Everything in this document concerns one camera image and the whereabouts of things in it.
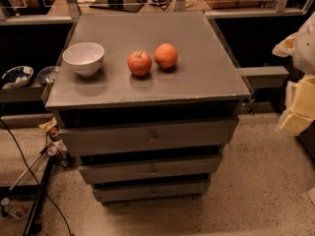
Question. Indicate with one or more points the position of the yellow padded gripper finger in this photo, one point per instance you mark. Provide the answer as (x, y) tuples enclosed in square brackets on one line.
[(299, 104)]

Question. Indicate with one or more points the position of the grey bottom drawer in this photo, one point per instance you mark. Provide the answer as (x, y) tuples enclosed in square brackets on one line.
[(142, 192)]

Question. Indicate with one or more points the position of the grey drawer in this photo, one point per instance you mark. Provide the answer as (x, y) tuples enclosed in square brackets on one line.
[(142, 192), (148, 136), (149, 169)]

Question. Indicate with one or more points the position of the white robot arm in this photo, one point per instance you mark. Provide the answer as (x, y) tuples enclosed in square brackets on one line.
[(301, 47)]

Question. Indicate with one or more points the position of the grey middle drawer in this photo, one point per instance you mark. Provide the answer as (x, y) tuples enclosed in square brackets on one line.
[(149, 169)]

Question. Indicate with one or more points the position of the grey drawer cabinet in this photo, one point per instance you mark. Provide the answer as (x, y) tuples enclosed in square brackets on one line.
[(146, 103)]

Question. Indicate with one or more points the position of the grey top drawer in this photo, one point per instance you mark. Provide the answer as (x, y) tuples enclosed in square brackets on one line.
[(148, 136)]

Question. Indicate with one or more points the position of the grey side shelf block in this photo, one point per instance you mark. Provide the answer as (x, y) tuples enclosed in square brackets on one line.
[(264, 77)]

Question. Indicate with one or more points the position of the orange fruit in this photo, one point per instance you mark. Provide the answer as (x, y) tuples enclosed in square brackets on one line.
[(166, 56)]

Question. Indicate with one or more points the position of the red apple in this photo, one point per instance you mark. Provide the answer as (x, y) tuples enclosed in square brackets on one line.
[(139, 63)]

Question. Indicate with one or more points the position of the black monitor stand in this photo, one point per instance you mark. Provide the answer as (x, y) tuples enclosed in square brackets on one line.
[(132, 6)]

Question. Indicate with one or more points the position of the white ceramic bowl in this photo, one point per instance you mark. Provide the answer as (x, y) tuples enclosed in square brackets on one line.
[(84, 58)]

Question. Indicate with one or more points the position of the snack wrapper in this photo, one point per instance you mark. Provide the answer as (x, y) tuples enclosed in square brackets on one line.
[(50, 127)]

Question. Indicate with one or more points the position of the small dark bowl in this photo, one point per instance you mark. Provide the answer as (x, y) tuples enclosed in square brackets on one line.
[(47, 75)]

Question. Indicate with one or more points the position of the white stick on floor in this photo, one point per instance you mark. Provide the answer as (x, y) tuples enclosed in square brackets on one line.
[(29, 169)]

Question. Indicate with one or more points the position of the blue patterned bowl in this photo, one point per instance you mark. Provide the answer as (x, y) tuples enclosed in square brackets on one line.
[(17, 76)]

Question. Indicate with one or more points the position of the black tripod leg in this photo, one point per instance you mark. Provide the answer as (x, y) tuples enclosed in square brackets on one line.
[(32, 227)]

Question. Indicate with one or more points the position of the plastic bottle on floor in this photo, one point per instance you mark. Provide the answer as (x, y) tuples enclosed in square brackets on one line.
[(14, 208)]

